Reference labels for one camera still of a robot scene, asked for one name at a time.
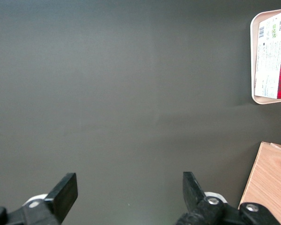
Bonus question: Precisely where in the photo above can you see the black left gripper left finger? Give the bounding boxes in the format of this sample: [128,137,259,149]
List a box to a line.
[0,172,79,225]

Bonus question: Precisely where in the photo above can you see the red tartan cookie box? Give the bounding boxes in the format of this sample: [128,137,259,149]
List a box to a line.
[254,9,281,100]

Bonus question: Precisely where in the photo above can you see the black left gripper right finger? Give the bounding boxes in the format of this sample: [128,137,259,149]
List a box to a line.
[175,171,281,225]

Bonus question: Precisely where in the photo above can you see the cream plastic tray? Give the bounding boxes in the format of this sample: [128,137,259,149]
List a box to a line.
[250,7,281,105]

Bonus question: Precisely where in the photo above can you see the wooden drawer cabinet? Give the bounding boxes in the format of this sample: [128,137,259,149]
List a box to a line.
[238,141,281,225]

